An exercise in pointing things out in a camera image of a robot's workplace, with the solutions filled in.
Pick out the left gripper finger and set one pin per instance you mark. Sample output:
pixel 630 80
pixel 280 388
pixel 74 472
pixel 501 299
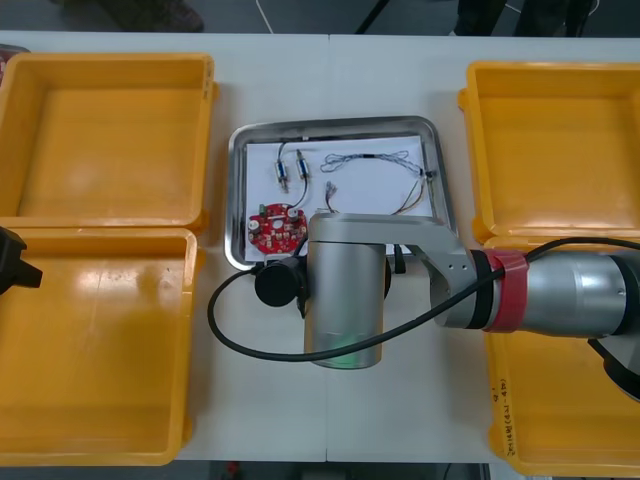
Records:
pixel 29 277

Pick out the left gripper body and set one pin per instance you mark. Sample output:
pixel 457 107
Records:
pixel 10 245

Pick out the silver-grey right robot arm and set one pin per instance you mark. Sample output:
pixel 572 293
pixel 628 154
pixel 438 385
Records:
pixel 345 290

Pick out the yellow-orange plastic bin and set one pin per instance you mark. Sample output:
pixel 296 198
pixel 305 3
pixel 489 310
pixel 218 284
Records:
pixel 560 150
pixel 100 350
pixel 110 145
pixel 555 400

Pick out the steel tray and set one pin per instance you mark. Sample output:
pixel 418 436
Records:
pixel 237 210

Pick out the round red circuit board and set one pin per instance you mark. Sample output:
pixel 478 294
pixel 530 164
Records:
pixel 274 230

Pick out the small metal solenoid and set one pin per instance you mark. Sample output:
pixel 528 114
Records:
pixel 282 172
pixel 302 168

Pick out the white sheet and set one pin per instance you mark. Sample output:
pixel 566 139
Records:
pixel 360 190

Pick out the thin harness with black connector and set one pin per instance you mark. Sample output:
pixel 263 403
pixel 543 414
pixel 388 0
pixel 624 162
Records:
pixel 420 192

